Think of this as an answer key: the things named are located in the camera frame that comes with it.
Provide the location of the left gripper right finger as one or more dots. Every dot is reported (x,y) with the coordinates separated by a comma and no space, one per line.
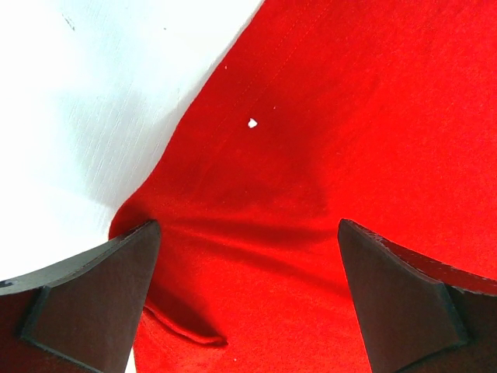
(417,314)

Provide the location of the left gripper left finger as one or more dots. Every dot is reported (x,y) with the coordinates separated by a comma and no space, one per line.
(80,314)

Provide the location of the red t shirt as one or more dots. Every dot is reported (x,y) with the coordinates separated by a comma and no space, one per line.
(381,112)

